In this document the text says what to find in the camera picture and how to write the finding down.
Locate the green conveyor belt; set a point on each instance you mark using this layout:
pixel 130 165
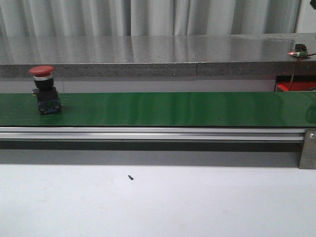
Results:
pixel 229 109

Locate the steel conveyor support bracket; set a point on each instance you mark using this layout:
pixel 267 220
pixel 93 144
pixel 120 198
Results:
pixel 308 156

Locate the grey stone shelf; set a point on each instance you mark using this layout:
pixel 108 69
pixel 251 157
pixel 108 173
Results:
pixel 153 56

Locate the grey curtain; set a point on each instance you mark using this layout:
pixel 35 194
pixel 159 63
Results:
pixel 155 17

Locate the small green circuit board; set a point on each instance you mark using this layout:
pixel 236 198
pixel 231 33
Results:
pixel 299 54

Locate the small black connector block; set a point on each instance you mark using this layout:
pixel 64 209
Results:
pixel 300 48

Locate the aluminium conveyor frame rail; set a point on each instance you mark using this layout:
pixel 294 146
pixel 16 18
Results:
pixel 158 133

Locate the red plastic tray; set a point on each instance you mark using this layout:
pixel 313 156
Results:
pixel 296 86

